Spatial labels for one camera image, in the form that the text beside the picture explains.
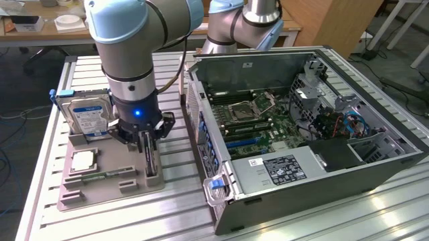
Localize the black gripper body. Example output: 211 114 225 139
111 90 164 146

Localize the graphics card with metal bracket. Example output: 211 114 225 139
140 130 158 178

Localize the hard disk in blue caddy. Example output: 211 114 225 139
49 87 116 141

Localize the silver CPU chip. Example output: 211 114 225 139
72 151 95 170

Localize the green RAM stick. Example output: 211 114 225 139
82 170 123 180

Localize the grey parts rack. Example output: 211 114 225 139
56 117 166 212

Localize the CPU socket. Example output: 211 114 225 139
227 101 254 123

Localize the blue expansion slot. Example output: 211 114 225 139
226 137 265 150

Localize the blue case latch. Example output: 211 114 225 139
207 177 225 189

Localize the metal socket cover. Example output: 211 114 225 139
251 91 279 110

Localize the green motherboard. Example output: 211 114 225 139
200 85 309 161

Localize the grey power supply unit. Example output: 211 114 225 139
231 146 327 195

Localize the black office chair base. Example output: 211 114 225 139
21 46 73 76

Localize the wooden desk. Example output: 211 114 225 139
0 0 302 55

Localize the white round container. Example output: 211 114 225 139
53 14 88 34

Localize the silver disk bay cage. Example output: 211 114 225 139
289 59 366 126

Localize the white box black lid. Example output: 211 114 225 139
13 15 47 33

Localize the open black PC case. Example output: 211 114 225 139
179 49 429 236

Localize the wooden cabinet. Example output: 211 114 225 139
281 0 385 60

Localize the black power adapter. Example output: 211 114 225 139
359 49 380 61

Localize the white socket box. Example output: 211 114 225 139
354 31 374 55

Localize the black stand foot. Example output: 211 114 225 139
378 72 429 101

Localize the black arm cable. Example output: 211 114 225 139
155 32 188 95

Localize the black wire bundle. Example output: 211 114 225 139
313 112 338 141

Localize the red wire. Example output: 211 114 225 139
333 112 346 138

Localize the blue disk wire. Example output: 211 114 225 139
343 110 372 139

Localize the white table frame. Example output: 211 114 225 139
365 0 429 69

